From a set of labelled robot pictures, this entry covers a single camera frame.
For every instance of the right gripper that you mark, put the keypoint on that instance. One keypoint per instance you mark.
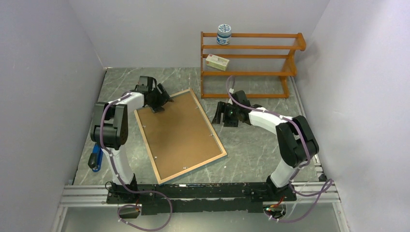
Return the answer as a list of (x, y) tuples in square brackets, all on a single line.
[(223, 108)]

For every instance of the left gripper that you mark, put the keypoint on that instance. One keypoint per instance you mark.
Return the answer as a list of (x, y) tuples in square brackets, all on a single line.
[(164, 98)]

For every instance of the blue wooden picture frame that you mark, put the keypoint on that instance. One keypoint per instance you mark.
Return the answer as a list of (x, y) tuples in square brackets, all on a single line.
[(182, 137)]

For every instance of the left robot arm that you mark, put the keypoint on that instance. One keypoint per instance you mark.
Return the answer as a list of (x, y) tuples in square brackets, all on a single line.
[(109, 128)]

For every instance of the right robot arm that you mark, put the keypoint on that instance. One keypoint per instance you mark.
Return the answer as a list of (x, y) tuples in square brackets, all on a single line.
[(296, 141)]

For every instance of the small white green box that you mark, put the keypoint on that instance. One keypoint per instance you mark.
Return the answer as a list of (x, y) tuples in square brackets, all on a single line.
[(217, 62)]

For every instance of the orange wooden shelf rack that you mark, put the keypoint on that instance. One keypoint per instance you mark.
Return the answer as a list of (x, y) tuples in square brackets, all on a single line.
[(252, 55)]

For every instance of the blue white ceramic jar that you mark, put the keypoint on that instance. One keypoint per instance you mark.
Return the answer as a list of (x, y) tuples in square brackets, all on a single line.
[(224, 33)]

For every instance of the blue stapler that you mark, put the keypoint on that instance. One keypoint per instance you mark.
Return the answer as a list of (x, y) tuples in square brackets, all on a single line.
[(95, 158)]

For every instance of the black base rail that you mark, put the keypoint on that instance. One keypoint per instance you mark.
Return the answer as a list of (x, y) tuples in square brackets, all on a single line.
[(153, 199)]

